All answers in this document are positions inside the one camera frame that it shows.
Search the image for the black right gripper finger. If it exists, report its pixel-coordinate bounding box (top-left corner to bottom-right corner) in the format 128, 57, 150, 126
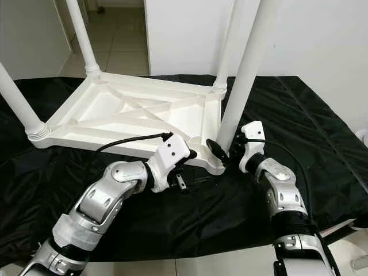
206, 138, 228, 163

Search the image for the white plastic table top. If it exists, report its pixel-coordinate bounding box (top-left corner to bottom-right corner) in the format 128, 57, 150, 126
26, 72, 228, 176

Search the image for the black cloth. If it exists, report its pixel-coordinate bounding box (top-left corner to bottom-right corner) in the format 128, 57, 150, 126
0, 75, 368, 268

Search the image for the white round stand base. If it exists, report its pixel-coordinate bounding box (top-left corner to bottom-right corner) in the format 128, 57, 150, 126
342, 239, 368, 276

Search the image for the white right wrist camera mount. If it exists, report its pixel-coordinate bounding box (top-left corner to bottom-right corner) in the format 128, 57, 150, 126
239, 121, 267, 173

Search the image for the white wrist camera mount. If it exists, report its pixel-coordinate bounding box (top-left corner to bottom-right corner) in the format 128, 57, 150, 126
239, 121, 267, 173
148, 135, 191, 190

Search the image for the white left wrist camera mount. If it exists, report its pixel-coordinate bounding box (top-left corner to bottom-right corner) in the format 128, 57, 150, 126
148, 135, 191, 190

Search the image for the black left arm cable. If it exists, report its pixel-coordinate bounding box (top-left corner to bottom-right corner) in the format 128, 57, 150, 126
95, 132, 173, 155

